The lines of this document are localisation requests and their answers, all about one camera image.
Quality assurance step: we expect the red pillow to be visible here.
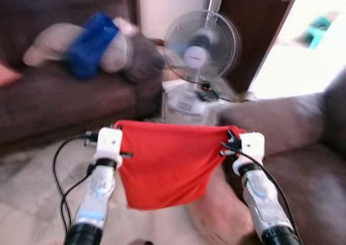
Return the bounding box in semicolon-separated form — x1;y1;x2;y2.
114;121;247;210

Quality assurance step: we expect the pink cat face pillow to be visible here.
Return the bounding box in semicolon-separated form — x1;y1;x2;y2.
189;164;255;245

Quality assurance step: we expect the brown two-seat sofa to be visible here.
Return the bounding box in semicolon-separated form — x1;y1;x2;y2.
216;72;346;245

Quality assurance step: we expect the white air cooler unit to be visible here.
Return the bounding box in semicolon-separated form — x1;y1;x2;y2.
162;83;228;127

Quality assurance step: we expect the white standing fan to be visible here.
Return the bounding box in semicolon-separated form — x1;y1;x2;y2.
164;10;242;89

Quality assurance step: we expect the dark wooden door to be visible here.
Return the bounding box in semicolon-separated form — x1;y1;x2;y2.
219;0;301;94

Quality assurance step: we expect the blue cloth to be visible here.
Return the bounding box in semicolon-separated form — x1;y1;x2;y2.
66;12;119;79

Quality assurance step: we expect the green plastic stool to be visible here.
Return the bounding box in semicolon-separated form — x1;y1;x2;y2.
303;15;331;50

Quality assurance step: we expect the orange cushion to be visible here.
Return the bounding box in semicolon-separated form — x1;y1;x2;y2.
0;61;22;86

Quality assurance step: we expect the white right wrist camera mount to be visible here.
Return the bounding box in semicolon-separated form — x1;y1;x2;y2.
232;133;265;173

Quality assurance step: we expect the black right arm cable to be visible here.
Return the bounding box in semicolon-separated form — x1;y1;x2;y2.
222;142;298;237

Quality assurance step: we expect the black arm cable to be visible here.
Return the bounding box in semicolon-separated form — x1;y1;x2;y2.
52;131;101;235
222;142;298;237

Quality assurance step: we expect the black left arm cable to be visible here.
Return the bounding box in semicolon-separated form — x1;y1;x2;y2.
52;131;101;235

